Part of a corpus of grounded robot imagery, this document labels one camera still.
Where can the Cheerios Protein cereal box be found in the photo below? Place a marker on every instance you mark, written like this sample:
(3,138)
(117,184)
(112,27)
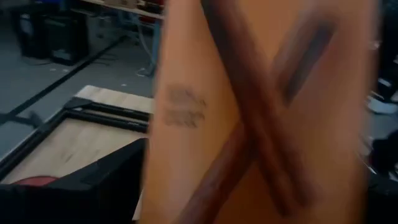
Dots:
(248,109)

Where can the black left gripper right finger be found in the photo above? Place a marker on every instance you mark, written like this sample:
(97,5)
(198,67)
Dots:
(385,205)

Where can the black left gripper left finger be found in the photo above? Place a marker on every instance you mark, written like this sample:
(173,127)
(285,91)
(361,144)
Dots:
(77,205)

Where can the red translucent cup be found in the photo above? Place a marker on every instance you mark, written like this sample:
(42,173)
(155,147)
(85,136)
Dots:
(34,181)

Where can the black equipment case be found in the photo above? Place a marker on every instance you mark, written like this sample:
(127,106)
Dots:
(32,37)
(68,40)

